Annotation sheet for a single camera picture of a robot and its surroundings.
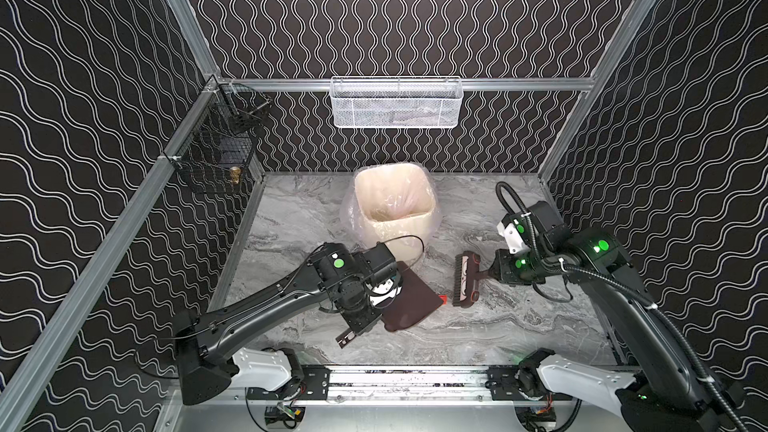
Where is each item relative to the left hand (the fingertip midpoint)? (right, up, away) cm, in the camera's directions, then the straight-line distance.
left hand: (372, 326), depth 65 cm
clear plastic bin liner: (-5, +22, +15) cm, 27 cm away
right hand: (+27, +11, +2) cm, 30 cm away
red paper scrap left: (+20, -1, +23) cm, 31 cm away
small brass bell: (-38, +35, +17) cm, 55 cm away
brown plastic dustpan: (+11, +3, +9) cm, 15 cm away
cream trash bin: (+7, +27, +27) cm, 39 cm away
